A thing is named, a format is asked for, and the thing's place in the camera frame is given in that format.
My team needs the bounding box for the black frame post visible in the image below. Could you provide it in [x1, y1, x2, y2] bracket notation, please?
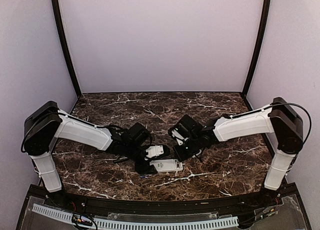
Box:
[242, 0, 271, 97]
[51, 0, 82, 98]

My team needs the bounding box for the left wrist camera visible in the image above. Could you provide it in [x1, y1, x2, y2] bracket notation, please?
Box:
[145, 145, 170, 159]

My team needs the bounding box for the right black frame post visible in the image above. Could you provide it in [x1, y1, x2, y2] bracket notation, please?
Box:
[242, 0, 271, 97]

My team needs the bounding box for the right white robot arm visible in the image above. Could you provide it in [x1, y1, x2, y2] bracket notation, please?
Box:
[168, 97, 310, 207]

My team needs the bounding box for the left black frame post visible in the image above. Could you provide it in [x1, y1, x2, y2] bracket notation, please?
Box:
[51, 0, 82, 98]

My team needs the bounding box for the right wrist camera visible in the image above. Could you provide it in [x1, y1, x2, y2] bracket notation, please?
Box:
[168, 127, 188, 146]

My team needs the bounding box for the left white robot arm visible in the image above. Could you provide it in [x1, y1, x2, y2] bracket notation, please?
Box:
[20, 101, 165, 208]

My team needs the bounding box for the white remote control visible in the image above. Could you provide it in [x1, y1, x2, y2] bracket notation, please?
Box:
[150, 159, 184, 173]

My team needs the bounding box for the white slotted cable duct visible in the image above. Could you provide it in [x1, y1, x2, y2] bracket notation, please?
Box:
[31, 203, 239, 230]

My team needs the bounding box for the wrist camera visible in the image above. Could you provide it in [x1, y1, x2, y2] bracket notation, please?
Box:
[145, 145, 170, 159]
[168, 127, 188, 146]

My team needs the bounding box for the black curved front rail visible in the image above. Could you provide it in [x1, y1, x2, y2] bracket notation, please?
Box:
[46, 188, 284, 216]

